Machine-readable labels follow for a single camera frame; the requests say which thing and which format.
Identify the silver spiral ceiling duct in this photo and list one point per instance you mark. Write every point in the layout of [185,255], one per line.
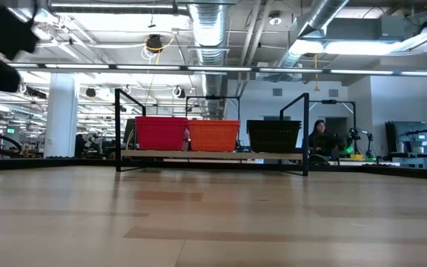
[210,29]
[321,15]

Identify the white building column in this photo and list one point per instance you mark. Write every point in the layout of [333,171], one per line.
[61,118]

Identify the black aluminium rig frame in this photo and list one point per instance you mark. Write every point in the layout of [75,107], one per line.
[50,163]

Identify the grey wall vent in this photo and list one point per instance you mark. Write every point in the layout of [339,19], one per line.
[277,92]
[333,93]

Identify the orange plastic slotted basket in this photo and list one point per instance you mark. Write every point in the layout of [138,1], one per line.
[213,139]
[213,121]

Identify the black ceiling spotlight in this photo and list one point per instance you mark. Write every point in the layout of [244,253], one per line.
[181,92]
[90,92]

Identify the black background rig frame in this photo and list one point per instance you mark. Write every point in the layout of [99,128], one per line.
[332,101]
[213,97]

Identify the yellow hanging pendant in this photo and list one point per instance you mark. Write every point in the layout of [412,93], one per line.
[316,88]

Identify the long horizontal crossbar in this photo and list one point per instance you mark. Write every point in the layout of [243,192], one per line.
[217,69]

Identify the background robot arms green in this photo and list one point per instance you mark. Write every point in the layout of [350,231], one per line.
[352,135]

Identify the black frame wooden shelf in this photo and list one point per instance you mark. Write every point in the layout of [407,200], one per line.
[213,154]

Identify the person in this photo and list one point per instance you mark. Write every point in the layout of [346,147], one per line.
[321,139]

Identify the silver horizontal ceiling pipe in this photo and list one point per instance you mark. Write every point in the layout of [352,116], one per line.
[117,6]

